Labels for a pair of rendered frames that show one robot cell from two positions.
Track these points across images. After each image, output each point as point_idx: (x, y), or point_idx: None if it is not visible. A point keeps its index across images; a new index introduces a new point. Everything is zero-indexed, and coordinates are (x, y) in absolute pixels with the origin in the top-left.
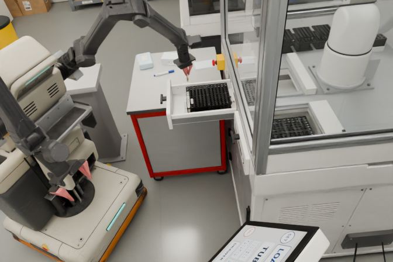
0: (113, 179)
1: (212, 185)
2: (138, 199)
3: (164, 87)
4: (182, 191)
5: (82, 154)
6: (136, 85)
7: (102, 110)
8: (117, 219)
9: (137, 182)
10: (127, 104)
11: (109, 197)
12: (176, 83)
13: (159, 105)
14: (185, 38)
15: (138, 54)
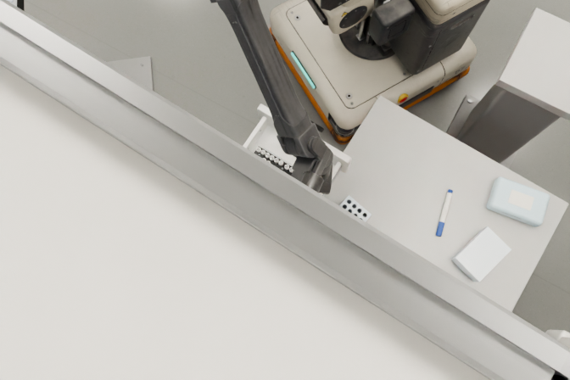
0: (363, 89)
1: None
2: (328, 121)
3: (399, 187)
4: None
5: None
6: (446, 147)
7: (494, 108)
8: (302, 72)
9: (337, 119)
10: (397, 105)
11: (334, 69)
12: (392, 215)
13: (353, 150)
14: (288, 145)
15: (545, 197)
